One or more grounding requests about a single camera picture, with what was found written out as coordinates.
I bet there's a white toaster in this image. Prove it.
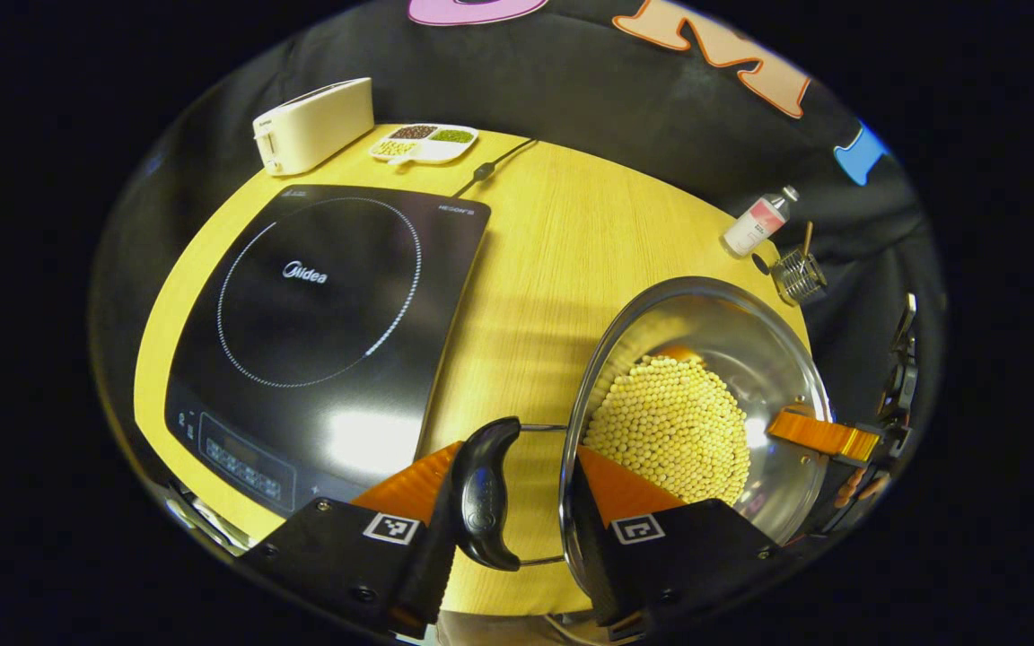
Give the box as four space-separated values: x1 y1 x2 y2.
252 77 375 176

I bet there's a clear bottle with pink label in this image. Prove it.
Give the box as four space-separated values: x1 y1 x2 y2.
722 186 801 258

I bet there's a clear glass holder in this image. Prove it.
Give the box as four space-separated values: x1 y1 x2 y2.
769 249 829 308

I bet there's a steel pot with black handle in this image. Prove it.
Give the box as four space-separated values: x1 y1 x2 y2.
450 275 834 593

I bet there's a white divided dish of beans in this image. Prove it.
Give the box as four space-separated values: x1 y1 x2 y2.
369 123 480 167

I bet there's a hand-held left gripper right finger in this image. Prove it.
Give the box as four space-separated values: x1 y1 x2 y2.
562 444 783 629

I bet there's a black induction cooktop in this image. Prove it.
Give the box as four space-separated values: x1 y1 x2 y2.
164 184 492 519

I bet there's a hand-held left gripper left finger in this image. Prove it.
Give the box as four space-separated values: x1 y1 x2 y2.
243 440 464 640

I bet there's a pile of yellow beans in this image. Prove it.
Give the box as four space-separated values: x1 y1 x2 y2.
583 355 751 506

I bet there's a black power cable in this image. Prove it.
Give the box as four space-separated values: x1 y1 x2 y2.
450 137 540 198

